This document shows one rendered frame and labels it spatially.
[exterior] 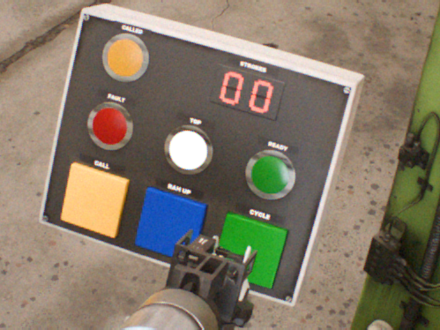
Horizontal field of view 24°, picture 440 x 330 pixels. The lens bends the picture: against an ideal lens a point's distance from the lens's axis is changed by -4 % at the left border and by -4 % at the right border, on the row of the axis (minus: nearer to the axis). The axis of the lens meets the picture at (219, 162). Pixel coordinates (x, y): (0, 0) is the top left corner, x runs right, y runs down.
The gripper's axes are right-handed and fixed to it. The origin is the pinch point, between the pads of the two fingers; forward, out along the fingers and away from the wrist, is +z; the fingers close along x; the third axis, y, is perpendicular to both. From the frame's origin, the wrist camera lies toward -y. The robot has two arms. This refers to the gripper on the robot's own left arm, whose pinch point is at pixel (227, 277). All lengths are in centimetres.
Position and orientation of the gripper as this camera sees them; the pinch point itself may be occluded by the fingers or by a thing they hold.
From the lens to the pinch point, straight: 113.6
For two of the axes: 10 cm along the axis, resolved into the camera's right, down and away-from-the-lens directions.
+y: 2.3, -9.3, -2.7
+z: 2.5, -2.1, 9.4
